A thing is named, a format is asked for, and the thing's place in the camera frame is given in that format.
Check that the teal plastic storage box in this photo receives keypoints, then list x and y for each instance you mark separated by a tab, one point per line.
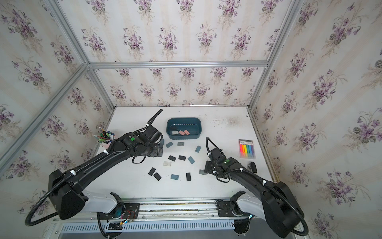
192	124

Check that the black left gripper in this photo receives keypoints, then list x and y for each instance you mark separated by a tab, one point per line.
157	152

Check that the coloured pens in cup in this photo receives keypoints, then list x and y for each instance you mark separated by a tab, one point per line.
105	137

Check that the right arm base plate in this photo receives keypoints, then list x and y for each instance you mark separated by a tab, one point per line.
230	209

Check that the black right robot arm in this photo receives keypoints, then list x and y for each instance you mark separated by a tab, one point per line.
270	201

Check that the white slotted cable duct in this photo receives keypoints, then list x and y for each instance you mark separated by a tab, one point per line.
149	226

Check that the blue eraser bottom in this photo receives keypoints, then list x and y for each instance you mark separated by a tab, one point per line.
174	177

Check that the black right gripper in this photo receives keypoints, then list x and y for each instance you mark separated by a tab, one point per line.
208	166

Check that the grey black stapler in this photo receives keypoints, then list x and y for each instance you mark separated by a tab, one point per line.
252	167

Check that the aluminium mounting rail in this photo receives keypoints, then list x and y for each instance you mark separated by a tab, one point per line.
187	209

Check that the highlighter marker pack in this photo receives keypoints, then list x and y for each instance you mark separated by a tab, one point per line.
246	149

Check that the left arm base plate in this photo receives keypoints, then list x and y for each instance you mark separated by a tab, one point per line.
115	221

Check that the blue eraser centre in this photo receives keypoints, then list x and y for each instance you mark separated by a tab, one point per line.
191	160

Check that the blue eraser upper right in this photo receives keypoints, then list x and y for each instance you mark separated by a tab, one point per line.
198	149

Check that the pink pen holder cup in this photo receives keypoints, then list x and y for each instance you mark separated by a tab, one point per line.
106	144

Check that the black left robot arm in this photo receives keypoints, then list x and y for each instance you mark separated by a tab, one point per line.
66	189

